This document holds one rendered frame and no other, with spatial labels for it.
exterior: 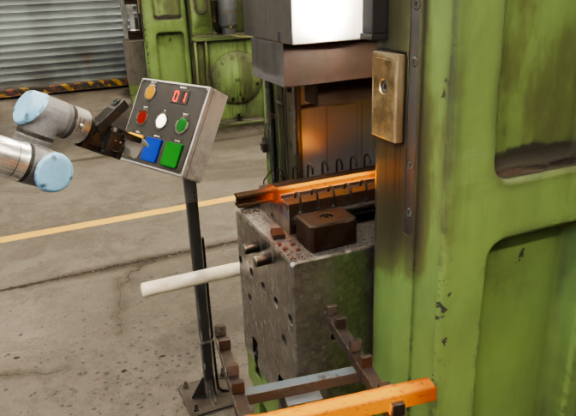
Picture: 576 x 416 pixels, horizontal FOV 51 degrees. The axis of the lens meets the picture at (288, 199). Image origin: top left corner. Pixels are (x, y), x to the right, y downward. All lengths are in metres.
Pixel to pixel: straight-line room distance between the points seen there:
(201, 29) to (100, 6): 3.34
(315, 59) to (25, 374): 1.92
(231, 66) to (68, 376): 4.31
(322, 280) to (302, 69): 0.47
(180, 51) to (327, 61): 5.09
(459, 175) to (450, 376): 0.44
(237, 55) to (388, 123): 5.23
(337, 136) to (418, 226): 0.59
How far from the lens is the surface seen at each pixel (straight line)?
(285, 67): 1.35
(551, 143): 1.34
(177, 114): 1.89
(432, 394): 0.96
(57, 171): 1.44
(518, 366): 1.55
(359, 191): 1.51
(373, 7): 1.21
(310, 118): 1.69
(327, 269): 1.36
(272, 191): 1.47
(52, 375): 2.75
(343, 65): 1.41
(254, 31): 1.52
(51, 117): 1.57
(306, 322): 1.40
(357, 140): 1.78
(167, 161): 1.85
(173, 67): 6.44
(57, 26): 9.36
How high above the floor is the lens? 1.50
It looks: 21 degrees down
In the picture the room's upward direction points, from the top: 2 degrees counter-clockwise
